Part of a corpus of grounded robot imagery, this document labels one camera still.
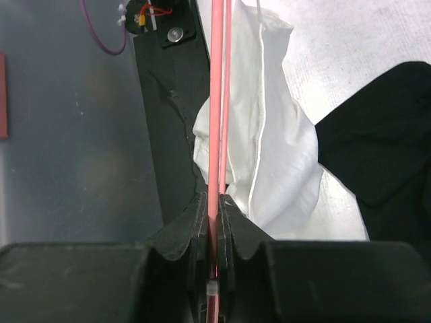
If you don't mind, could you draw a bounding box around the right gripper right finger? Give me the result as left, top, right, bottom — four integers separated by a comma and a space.
217, 194, 275, 261

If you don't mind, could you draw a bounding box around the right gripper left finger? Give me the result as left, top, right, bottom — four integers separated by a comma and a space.
145, 192, 209, 261

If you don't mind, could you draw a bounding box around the white tank top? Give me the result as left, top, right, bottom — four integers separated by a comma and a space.
192, 0, 370, 242

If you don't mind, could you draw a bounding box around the pink wire hanger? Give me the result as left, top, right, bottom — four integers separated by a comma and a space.
206, 1, 232, 322

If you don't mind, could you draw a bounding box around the black garment on table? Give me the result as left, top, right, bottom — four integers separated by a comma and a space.
316, 61, 430, 245

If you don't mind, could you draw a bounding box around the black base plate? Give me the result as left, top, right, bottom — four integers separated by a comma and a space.
125, 1, 209, 225

